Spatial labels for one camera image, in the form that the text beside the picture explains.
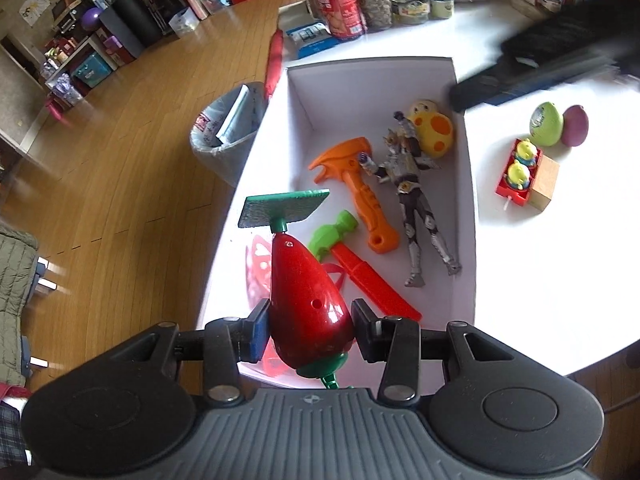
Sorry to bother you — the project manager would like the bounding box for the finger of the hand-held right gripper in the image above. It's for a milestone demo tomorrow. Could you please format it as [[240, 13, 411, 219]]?
[[447, 47, 621, 113]]

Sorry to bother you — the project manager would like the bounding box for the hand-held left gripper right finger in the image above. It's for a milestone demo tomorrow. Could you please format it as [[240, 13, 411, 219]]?
[[350, 297, 516, 403]]

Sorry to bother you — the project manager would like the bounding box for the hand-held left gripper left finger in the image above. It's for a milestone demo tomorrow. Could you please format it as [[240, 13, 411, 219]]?
[[107, 297, 273, 406]]

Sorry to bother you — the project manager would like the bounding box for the green toy egg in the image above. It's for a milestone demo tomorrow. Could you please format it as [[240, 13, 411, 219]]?
[[529, 101, 567, 147]]

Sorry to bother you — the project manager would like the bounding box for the red toy with green base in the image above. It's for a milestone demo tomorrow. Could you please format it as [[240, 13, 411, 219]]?
[[237, 189, 357, 391]]

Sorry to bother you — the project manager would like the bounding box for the yellow spotted toy egg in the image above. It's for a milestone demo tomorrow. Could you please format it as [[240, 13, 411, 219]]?
[[406, 99, 456, 158]]

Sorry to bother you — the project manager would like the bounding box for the purple toy egg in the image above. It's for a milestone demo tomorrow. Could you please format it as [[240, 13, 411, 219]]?
[[560, 104, 591, 147]]

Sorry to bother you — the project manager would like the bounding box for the red alien toy cart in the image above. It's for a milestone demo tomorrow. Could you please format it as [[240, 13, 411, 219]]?
[[495, 137, 543, 209]]

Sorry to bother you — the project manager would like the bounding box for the wooden block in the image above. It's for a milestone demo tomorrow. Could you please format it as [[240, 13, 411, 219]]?
[[529, 154, 561, 212]]

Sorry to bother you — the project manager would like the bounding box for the green red toy hammer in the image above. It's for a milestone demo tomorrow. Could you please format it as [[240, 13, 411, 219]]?
[[307, 210, 423, 322]]

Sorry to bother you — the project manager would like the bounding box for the silver action figure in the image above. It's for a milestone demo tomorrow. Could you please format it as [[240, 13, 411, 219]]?
[[359, 110, 463, 289]]

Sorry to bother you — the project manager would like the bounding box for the orange toy hammer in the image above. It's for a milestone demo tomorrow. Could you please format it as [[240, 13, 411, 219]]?
[[308, 136, 401, 255]]

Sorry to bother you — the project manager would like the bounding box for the white cardboard box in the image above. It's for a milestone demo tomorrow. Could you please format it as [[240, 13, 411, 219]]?
[[197, 56, 481, 391]]

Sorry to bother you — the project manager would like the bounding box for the red butterfly cutout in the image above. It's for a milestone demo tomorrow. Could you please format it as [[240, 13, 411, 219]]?
[[244, 234, 346, 378]]

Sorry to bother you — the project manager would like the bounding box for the glass jar with nuts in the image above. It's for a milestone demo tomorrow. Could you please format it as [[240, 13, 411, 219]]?
[[354, 0, 393, 31]]

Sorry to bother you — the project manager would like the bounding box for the lined trash bin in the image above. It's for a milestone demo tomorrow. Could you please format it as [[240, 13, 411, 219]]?
[[189, 81, 271, 188]]

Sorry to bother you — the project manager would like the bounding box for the red tin can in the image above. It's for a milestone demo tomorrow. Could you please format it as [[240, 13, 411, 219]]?
[[311, 0, 366, 41]]

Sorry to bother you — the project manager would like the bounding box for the blue packet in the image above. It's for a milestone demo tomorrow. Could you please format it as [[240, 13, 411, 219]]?
[[290, 21, 337, 60]]

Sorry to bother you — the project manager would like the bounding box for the red strip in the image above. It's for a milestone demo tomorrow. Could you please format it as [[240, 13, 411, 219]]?
[[264, 30, 285, 97]]

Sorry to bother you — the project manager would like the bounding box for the green quilted cloth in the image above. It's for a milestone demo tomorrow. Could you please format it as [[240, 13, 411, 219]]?
[[0, 225, 40, 386]]

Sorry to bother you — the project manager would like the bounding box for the teal box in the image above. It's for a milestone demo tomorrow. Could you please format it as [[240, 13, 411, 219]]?
[[71, 53, 113, 88]]

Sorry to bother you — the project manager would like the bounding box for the white plastic tub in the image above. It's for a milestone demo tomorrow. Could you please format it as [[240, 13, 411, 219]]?
[[167, 7, 201, 38]]

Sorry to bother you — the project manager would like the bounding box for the black cylinder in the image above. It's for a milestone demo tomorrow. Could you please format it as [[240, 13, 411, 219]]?
[[99, 0, 156, 58]]

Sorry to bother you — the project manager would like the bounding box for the white wall drawing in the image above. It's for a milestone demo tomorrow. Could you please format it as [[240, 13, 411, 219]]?
[[19, 0, 57, 28]]

